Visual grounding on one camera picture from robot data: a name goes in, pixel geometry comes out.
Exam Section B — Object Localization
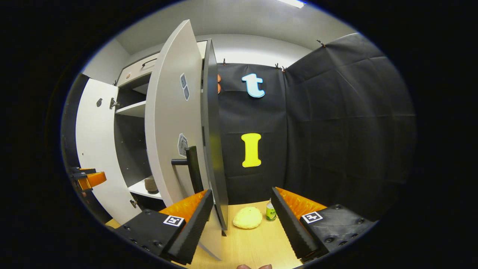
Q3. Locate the long ceiling light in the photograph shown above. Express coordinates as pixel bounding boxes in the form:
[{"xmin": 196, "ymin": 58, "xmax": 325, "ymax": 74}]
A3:
[{"xmin": 278, "ymin": 0, "xmax": 307, "ymax": 9}]

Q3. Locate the grey shoe cabinet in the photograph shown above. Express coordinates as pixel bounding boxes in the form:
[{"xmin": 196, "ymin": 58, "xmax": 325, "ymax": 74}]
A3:
[{"xmin": 114, "ymin": 39, "xmax": 229, "ymax": 231}]

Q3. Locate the cream cabinet drawer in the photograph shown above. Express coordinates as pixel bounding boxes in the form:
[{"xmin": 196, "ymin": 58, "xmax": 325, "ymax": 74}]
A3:
[{"xmin": 118, "ymin": 41, "xmax": 208, "ymax": 87}]

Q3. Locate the yellow bumpy round object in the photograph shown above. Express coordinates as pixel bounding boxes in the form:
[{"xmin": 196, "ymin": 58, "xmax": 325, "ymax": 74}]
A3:
[{"xmin": 233, "ymin": 207, "xmax": 263, "ymax": 229}]

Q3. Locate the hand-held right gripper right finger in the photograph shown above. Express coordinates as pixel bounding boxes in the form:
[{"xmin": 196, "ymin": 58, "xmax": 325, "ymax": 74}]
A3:
[{"xmin": 271, "ymin": 187, "xmax": 375, "ymax": 261}]

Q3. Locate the white cabinet door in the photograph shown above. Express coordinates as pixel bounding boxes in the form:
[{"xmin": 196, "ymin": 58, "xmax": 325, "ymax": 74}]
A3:
[
  {"xmin": 76, "ymin": 78, "xmax": 143, "ymax": 225},
  {"xmin": 145, "ymin": 19, "xmax": 223, "ymax": 261}
]

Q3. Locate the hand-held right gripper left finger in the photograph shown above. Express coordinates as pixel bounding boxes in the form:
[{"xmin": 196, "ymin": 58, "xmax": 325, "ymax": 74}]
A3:
[{"xmin": 114, "ymin": 189, "xmax": 214, "ymax": 263}]

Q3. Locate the white cabinet shelf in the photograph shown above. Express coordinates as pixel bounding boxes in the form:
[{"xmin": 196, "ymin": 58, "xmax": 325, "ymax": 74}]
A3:
[
  {"xmin": 115, "ymin": 100, "xmax": 147, "ymax": 118},
  {"xmin": 128, "ymin": 176, "xmax": 164, "ymax": 200}
]

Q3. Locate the black door handle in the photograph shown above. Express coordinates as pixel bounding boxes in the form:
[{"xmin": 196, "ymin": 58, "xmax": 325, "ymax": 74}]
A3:
[{"xmin": 171, "ymin": 146, "xmax": 205, "ymax": 195}]

